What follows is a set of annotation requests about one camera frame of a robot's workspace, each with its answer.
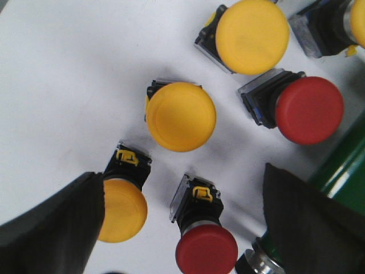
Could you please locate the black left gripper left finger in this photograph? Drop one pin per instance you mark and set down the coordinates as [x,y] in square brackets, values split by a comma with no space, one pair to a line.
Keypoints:
[59,234]

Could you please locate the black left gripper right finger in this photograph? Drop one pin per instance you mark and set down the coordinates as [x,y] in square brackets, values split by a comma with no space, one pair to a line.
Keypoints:
[312,233]

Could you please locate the yellow mushroom push button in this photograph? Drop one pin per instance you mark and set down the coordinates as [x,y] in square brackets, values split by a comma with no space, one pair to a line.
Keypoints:
[249,38]
[180,116]
[326,28]
[125,206]

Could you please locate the green conveyor belt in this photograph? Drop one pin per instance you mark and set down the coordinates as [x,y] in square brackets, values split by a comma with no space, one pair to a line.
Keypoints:
[340,177]

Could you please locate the red mushroom push button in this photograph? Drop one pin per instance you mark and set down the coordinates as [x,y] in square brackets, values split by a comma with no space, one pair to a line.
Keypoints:
[307,110]
[205,245]

